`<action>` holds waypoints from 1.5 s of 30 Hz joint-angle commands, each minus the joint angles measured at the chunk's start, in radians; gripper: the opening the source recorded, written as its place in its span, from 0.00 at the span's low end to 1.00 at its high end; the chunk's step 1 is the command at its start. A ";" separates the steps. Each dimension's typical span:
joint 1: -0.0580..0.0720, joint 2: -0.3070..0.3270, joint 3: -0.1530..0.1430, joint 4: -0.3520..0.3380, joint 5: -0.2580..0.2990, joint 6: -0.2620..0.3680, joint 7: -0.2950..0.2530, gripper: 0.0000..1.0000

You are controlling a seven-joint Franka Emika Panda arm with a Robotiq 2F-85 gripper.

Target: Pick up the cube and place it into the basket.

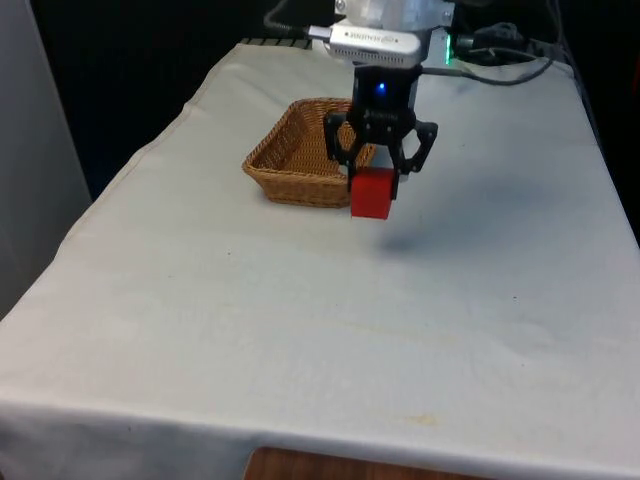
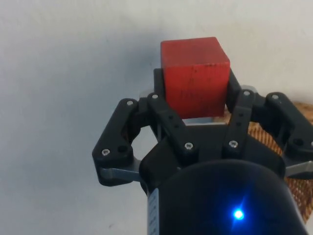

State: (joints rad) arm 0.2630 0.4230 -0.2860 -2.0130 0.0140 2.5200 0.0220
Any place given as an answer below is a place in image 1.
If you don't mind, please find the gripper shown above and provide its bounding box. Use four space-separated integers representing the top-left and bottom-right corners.
322 64 440 200

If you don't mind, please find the red cube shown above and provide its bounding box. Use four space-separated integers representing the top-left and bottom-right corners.
349 167 398 222

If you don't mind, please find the brown wicker basket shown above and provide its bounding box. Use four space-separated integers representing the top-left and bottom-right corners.
241 97 378 209

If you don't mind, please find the grey cabinet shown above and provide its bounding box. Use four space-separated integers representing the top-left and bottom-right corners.
0 0 94 314

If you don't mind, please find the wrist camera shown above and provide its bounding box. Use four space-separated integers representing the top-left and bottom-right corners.
306 22 425 69

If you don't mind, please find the grey cable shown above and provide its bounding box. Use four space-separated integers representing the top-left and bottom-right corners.
416 55 555 87

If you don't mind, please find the black cable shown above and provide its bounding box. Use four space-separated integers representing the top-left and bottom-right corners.
263 0 314 39

